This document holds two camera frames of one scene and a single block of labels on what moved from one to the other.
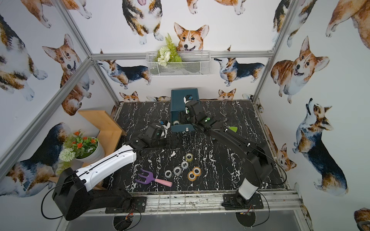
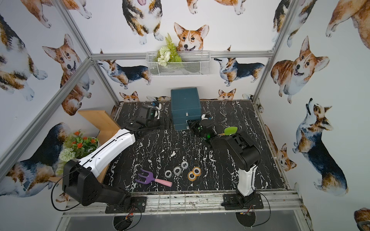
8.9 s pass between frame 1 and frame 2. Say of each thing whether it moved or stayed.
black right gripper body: moved
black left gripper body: moved
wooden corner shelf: stayed
